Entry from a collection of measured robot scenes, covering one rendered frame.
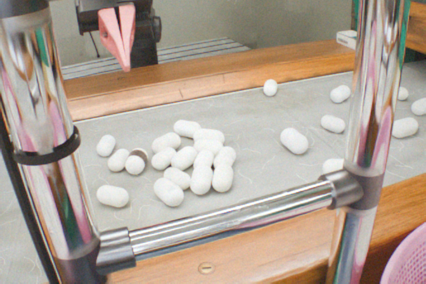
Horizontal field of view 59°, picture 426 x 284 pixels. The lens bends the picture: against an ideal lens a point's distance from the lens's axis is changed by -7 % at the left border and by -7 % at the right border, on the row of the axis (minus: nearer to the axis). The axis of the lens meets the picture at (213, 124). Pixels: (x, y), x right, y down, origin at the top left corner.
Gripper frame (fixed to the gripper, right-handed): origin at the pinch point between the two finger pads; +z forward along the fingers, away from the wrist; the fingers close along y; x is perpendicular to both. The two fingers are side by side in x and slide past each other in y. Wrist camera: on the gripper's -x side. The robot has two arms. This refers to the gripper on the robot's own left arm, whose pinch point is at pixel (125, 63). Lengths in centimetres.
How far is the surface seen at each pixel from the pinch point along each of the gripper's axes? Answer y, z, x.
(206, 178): 3.7, 18.8, -8.2
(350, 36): 39.8, -3.6, 7.0
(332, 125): 20.9, 15.3, -4.6
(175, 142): 2.9, 12.6, -2.4
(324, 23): 121, -78, 111
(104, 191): -5.5, 17.5, -7.1
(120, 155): -3.2, 13.0, -3.3
